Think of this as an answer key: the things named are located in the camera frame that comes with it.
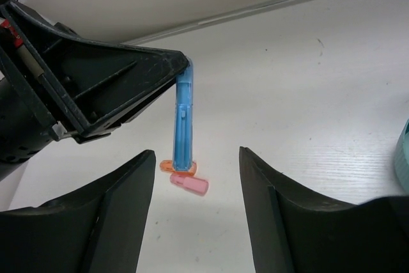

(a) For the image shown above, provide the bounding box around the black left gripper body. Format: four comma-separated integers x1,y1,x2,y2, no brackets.
0,0,77,181

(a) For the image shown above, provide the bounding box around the blue highlighter marker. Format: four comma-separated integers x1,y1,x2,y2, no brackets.
173,60,194,168

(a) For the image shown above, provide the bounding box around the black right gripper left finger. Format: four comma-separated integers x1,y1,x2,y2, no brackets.
1,150,156,272

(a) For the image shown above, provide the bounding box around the pink highlighter marker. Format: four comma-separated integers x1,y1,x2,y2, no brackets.
170,173,209,196

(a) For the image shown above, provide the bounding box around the orange highlighter marker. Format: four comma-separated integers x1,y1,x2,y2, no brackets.
159,160,197,176

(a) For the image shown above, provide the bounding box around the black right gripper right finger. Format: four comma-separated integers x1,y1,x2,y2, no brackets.
239,147,408,272

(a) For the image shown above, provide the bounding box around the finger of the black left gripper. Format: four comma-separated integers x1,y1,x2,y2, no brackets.
1,1,187,143

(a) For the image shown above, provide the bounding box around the teal round divided container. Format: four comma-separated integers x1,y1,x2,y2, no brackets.
394,121,409,193

